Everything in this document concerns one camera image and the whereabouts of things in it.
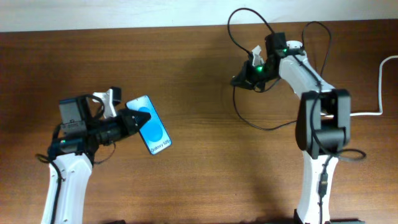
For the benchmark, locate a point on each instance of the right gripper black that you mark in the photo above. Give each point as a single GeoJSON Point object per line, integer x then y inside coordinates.
{"type": "Point", "coordinates": [244, 78]}

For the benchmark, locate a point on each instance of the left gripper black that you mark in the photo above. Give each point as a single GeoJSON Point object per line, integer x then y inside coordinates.
{"type": "Point", "coordinates": [125, 117]}

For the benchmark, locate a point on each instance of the white power strip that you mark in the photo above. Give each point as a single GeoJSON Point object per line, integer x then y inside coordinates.
{"type": "Point", "coordinates": [294, 45]}

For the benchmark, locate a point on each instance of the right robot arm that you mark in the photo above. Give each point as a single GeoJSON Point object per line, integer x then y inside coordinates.
{"type": "Point", "coordinates": [323, 125]}

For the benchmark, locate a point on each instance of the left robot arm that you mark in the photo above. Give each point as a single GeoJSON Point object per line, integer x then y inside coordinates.
{"type": "Point", "coordinates": [71, 154]}

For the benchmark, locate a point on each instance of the blue Galaxy smartphone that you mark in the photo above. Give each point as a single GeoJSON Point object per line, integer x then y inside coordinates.
{"type": "Point", "coordinates": [153, 133]}

